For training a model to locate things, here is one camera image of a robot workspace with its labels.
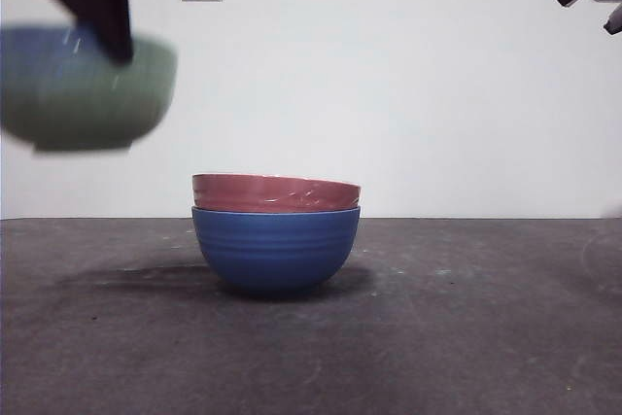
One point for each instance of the red ribbed bowl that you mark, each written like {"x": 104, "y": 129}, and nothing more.
{"x": 252, "y": 191}

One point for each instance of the blue ribbed bowl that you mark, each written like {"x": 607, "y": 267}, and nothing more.
{"x": 274, "y": 252}

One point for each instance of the green ribbed bowl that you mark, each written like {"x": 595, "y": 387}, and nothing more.
{"x": 97, "y": 104}

